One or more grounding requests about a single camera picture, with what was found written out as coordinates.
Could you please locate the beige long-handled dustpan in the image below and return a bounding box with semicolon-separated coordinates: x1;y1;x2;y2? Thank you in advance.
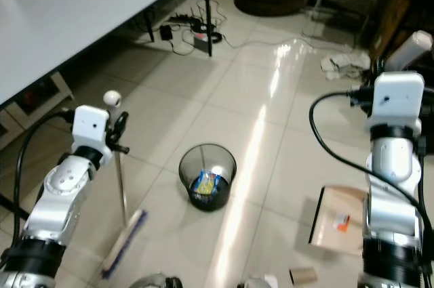
309;30;434;256

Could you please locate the grey table with black legs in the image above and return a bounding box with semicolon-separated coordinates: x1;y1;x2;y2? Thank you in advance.
0;0;214;220

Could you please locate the grey robot foot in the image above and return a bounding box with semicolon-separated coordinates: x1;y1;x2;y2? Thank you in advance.
139;273;184;288
239;274;279;288

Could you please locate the broom with white knob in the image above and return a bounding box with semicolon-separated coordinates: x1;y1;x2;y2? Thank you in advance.
100;90;149;281

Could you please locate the dark brown wooden furniture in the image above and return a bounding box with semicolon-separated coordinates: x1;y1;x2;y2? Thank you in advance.
370;0;434;65

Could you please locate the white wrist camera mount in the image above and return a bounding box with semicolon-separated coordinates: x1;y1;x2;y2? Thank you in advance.
368;71;425;133
72;105;111;155

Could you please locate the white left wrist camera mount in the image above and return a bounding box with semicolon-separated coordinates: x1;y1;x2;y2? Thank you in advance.
72;105;111;155

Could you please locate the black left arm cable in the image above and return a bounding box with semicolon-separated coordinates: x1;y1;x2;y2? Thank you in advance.
14;109;75;234

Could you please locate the grey right robot foot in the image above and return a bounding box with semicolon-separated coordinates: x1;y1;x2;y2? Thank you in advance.
239;274;279;288

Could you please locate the grey box with red mark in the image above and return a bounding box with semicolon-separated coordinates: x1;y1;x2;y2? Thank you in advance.
193;33;212;53

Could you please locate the brown cardboard tube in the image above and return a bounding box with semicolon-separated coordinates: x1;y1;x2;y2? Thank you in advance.
290;267;318;285

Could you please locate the crumpled white cloth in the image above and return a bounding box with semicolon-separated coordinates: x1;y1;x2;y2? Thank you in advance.
321;51;372;80

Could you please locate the grey left robot foot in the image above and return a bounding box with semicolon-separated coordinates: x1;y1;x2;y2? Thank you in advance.
139;273;184;288

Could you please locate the blue and yellow packet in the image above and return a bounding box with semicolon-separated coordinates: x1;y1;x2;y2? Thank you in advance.
193;169;221;197

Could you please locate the black mesh waste bin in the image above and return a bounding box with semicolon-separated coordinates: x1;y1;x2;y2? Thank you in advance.
178;143;237;212

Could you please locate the black power strip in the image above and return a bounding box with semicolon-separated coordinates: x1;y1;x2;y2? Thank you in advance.
170;15;205;30

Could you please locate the white crumpled paper ball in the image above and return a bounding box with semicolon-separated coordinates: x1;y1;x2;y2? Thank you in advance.
210;165;227;180

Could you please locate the white cabinet frame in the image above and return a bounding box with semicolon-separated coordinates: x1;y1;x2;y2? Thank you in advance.
0;71;74;146

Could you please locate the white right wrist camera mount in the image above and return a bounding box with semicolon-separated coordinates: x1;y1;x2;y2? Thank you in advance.
368;71;425;133

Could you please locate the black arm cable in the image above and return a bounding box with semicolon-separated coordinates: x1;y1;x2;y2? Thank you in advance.
309;90;434;234
14;109;75;234

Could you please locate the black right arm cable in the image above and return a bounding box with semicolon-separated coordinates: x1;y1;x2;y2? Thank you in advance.
309;90;434;234

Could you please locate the orange and white scrap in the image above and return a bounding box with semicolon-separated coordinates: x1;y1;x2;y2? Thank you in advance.
334;213;351;232

